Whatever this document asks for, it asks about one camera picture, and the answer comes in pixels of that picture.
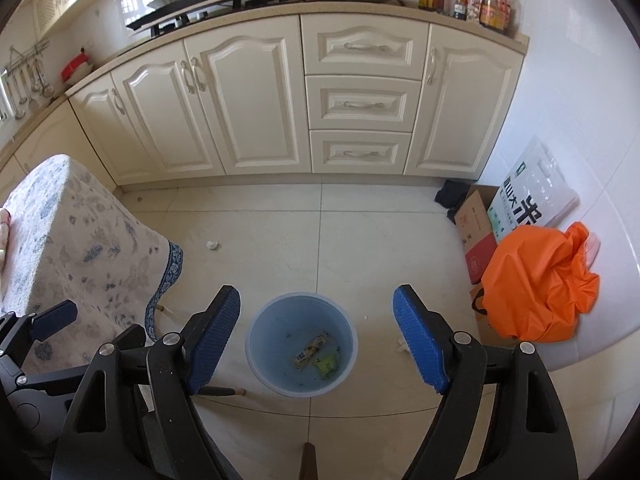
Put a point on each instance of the white tissue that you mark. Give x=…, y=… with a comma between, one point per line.
x=400, y=345

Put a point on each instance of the yellow snack wrapper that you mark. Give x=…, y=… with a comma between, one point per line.
x=307, y=350

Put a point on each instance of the cream cabinet drawer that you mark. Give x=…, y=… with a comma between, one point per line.
x=362, y=115
x=360, y=162
x=365, y=62

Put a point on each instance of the black cloth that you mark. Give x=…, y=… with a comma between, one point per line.
x=452, y=194

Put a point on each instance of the orange plastic bag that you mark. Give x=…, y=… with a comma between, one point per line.
x=540, y=280

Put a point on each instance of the cream cabinet door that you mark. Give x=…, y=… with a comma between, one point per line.
x=165, y=110
x=95, y=130
x=460, y=110
x=250, y=95

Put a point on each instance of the white rice bag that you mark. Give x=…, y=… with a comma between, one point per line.
x=540, y=195

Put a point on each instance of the cream kitchen cabinet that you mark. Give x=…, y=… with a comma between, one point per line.
x=305, y=110

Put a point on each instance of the pink plastic bag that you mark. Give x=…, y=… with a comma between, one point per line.
x=595, y=250

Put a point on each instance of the hanging kitchen utensils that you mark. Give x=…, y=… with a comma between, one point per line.
x=27, y=82

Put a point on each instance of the brown wooden chair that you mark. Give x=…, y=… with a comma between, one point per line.
x=308, y=462

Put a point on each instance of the black gas stove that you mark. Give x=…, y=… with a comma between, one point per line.
x=165, y=22

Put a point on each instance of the blue plastic bin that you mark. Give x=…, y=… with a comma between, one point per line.
x=280, y=320

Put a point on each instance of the red and white cardboard box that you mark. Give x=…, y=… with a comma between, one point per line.
x=475, y=240

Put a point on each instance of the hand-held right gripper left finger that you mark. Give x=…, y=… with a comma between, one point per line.
x=215, y=340

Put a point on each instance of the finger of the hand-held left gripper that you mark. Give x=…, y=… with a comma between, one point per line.
x=55, y=319

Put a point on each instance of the crumpled white paper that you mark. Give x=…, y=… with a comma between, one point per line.
x=213, y=245

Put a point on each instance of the green snack wrapper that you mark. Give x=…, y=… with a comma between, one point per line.
x=326, y=366

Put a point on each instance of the red and white bowl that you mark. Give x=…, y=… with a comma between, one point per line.
x=77, y=66

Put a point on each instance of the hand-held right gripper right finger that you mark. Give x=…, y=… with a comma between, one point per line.
x=420, y=340

